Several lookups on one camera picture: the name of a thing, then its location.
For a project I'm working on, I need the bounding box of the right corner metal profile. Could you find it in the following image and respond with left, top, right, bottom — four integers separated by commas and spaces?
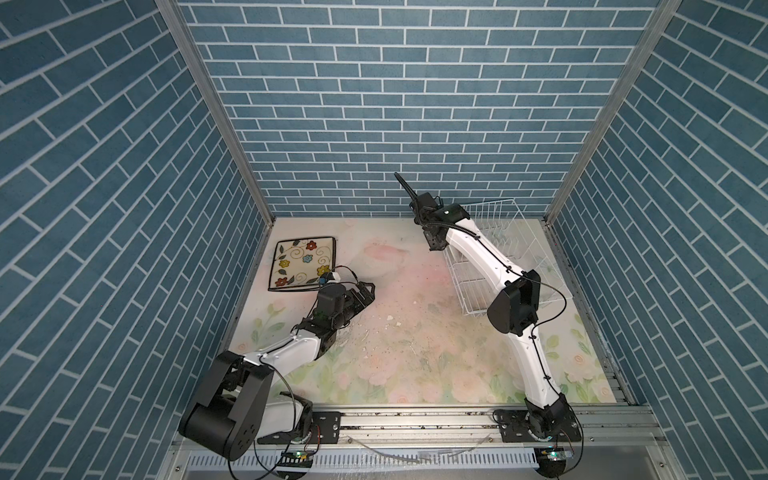
544, 0, 685, 224

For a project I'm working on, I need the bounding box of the corner metal profile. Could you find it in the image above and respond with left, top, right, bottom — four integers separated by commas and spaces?
544, 0, 685, 224
154, 0, 276, 226

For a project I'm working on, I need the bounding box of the left corner metal profile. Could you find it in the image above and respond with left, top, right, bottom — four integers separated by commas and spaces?
154, 0, 276, 226

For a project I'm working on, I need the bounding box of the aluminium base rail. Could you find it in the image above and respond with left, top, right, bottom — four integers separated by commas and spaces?
173, 405, 667, 450

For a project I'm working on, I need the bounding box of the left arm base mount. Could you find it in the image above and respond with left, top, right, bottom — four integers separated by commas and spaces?
257, 411, 342, 445

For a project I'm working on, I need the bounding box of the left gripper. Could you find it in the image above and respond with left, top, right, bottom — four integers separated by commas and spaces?
330, 282, 375, 332

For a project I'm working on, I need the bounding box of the white wire dish rack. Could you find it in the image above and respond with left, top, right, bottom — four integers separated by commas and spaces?
444, 199, 572, 320

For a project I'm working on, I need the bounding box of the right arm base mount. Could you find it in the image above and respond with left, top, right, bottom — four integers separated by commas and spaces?
491, 409, 583, 443

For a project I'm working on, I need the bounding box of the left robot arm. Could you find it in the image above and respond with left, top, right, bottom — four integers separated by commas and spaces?
178, 281, 375, 461

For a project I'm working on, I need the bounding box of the black square plate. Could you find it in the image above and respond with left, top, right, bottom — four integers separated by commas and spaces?
268, 236, 336, 292

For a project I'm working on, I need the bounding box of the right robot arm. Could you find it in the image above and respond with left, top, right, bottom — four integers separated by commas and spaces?
408, 190, 571, 440

